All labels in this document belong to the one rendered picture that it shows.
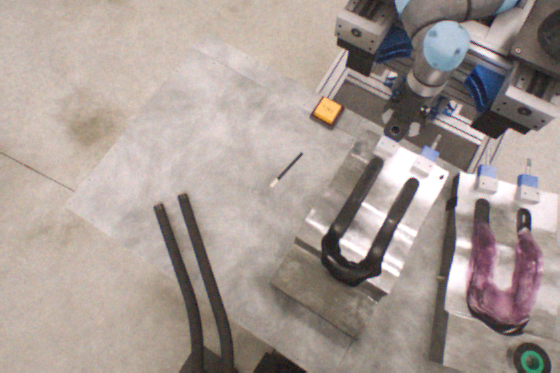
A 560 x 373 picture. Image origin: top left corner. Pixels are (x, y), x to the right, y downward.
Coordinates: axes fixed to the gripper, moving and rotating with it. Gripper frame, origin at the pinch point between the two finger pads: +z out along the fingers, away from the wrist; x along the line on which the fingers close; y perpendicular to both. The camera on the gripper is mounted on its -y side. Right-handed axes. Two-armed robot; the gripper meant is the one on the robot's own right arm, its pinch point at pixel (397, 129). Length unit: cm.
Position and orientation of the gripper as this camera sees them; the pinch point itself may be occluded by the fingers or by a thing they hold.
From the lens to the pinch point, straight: 112.4
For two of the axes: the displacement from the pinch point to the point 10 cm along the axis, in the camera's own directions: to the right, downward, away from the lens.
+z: 0.2, 3.3, 9.4
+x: -8.5, -5.0, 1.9
